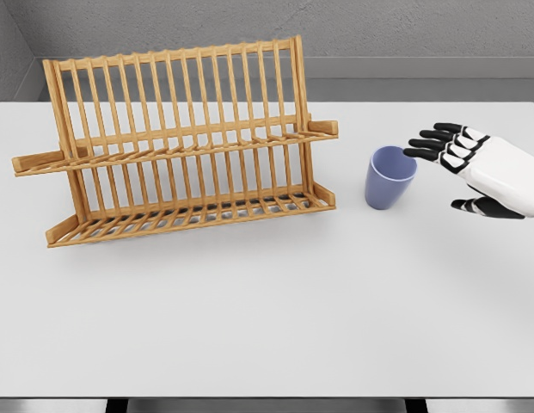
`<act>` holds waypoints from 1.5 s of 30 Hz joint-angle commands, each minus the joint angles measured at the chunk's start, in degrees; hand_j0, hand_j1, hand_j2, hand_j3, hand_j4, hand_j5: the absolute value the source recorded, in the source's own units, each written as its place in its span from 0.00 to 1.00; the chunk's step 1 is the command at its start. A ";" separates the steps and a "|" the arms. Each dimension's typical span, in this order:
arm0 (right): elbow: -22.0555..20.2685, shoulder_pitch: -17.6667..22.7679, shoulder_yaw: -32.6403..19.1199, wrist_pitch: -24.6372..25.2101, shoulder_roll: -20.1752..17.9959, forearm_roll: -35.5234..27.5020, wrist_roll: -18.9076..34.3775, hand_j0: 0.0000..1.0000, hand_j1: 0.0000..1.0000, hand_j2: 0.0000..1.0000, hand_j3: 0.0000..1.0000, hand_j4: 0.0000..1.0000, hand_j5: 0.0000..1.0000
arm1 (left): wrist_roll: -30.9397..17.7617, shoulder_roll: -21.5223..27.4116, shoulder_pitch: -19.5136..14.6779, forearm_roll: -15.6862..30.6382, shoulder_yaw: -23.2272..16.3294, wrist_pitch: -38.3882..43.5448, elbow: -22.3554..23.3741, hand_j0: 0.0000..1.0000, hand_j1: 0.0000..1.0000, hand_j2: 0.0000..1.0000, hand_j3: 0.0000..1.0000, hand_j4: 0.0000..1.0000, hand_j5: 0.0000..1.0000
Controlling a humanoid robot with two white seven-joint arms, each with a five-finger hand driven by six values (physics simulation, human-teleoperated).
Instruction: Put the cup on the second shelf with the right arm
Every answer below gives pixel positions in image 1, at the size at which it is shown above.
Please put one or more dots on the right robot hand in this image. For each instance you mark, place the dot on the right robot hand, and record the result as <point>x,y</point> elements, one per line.
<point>499,170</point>

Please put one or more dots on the blue cup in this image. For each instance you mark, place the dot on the blue cup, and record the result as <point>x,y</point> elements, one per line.
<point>387,183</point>

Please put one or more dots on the wooden dish rack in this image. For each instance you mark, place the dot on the wooden dish rack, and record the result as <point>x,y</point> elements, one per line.
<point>180,142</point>

